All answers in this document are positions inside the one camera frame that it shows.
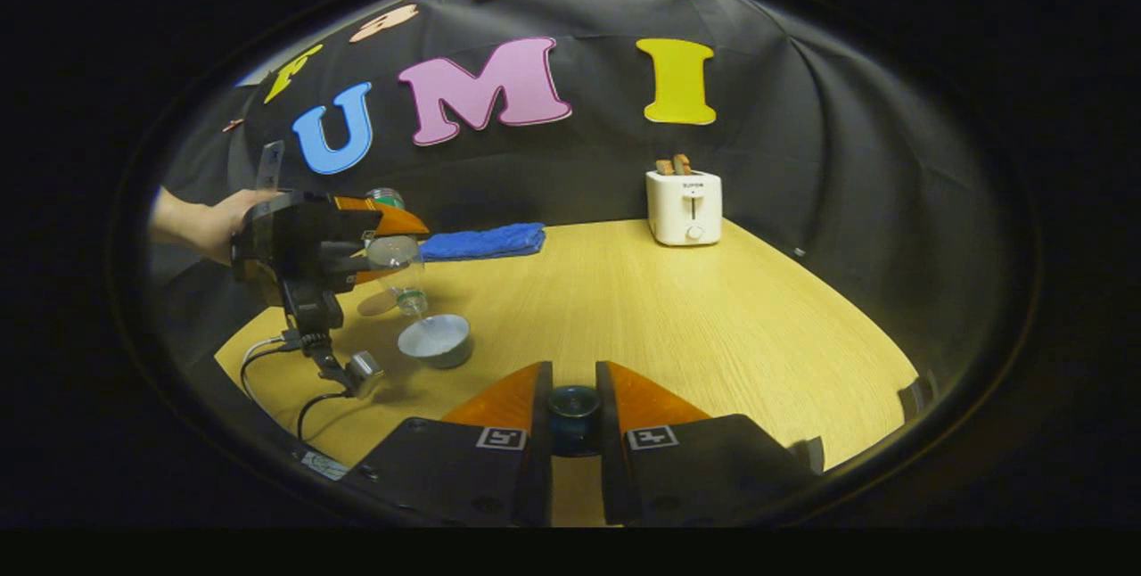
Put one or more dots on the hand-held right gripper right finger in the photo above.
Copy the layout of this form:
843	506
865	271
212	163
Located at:
611	433

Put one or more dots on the dark teal teacup lid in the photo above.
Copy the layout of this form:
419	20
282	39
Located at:
573	411

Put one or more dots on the round brown coaster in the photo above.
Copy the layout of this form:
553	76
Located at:
374	304

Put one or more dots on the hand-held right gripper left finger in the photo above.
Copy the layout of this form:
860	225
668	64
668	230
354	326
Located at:
539	433

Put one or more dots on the blue folded towel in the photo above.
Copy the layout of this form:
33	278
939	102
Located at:
486	242

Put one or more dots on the clear plastic water bottle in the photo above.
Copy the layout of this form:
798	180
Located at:
397	259

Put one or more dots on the white toaster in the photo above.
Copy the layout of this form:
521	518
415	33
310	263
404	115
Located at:
682	210

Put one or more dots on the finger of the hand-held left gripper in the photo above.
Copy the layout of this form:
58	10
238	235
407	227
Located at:
348	264
397	221

